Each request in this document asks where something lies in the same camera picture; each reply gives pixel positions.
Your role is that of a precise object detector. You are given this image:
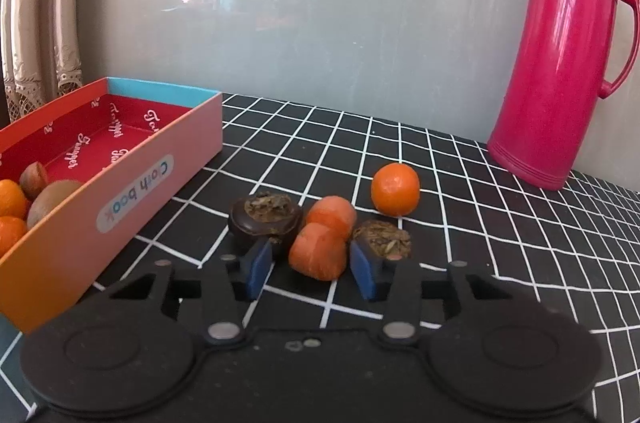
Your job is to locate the pink thermos jug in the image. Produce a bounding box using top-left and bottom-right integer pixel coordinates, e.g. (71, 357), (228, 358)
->
(487, 0), (640, 191)

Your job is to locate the carrot piece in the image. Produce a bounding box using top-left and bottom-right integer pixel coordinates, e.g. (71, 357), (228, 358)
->
(305, 196), (358, 241)
(288, 223), (348, 280)

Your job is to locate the small brown longan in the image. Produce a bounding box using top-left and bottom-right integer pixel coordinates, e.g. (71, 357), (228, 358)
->
(19, 161), (49, 201)

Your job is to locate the small orange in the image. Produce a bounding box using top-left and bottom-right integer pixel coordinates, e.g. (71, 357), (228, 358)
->
(371, 163), (421, 218)
(0, 216), (28, 258)
(0, 179), (31, 220)

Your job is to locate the dark water chestnut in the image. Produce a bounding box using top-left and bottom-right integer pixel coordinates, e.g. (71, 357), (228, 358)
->
(350, 219), (412, 274)
(228, 192), (305, 260)

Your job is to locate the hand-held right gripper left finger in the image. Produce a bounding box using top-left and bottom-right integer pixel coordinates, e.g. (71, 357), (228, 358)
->
(107, 240), (273, 346)

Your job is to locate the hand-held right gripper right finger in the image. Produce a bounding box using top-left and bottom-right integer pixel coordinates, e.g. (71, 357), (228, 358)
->
(349, 240), (516, 346)

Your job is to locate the beige lace curtain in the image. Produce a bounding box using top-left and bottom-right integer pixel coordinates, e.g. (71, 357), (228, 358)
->
(0, 0), (83, 124)

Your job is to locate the brown kiwi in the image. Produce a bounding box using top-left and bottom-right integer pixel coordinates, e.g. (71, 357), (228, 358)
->
(26, 180), (83, 230)

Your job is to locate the black white checked tablecloth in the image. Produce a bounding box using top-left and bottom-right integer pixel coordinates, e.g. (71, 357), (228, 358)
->
(0, 92), (640, 423)

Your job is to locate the colourful cardboard box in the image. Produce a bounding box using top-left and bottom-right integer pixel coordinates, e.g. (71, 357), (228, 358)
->
(0, 76), (223, 335)

